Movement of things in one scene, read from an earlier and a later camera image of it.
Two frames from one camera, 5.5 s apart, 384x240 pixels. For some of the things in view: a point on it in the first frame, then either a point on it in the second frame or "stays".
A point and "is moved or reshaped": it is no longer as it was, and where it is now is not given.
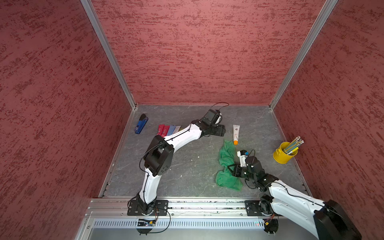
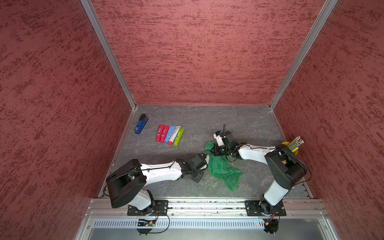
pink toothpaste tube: x=165 y=130 stays
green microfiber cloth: x=225 y=179 is moved or reshaped
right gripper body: x=251 y=177 → x=223 y=150
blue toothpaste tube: x=171 y=130 stays
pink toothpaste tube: x=160 y=129 stays
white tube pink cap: x=176 y=129 stays
